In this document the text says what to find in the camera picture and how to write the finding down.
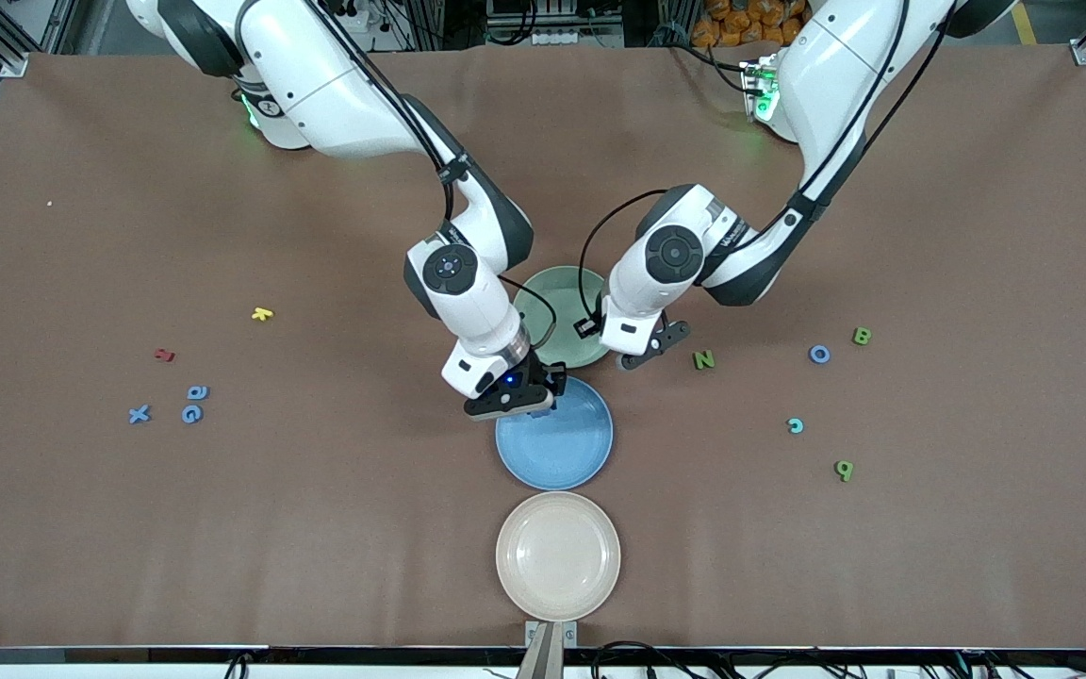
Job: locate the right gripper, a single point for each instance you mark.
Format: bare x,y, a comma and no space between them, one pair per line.
534,374

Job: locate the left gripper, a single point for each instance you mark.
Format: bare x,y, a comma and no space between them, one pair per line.
586,327

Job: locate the blue foam letter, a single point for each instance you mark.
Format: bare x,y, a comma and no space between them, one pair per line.
540,411

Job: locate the green capital letter N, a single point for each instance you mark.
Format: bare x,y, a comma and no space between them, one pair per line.
704,359

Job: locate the green capital letter B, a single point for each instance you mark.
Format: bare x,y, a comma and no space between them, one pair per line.
862,335

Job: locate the green lowercase letter b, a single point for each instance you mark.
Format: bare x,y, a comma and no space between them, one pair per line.
844,469

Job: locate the blue lowercase letter a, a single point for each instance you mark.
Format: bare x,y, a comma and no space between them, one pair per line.
197,391

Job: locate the blue capital letter G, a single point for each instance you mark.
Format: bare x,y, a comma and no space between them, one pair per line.
187,414

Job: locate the blue letter x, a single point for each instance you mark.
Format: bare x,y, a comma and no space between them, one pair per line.
139,413

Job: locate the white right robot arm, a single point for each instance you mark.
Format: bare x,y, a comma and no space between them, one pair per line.
317,94

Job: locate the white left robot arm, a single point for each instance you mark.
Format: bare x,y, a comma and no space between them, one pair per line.
835,57

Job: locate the light green plate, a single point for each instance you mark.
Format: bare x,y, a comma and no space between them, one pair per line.
569,344

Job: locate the blue plate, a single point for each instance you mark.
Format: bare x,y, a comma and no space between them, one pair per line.
557,453

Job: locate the beige plate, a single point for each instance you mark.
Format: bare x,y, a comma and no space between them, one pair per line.
558,556

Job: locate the brown table cover sheet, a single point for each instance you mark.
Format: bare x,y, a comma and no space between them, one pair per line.
656,566

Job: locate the cyan lowercase letter c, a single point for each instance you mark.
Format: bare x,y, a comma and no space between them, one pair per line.
791,425

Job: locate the blue letter O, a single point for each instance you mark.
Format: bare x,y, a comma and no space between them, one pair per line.
812,355

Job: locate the white power strip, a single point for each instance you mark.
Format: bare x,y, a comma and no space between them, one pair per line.
562,38
364,14

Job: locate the yellow letter k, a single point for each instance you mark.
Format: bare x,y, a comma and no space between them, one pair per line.
263,314

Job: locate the orange packets pile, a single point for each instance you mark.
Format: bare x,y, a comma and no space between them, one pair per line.
741,24

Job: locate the black table edge rail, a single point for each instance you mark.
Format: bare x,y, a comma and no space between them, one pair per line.
128,655

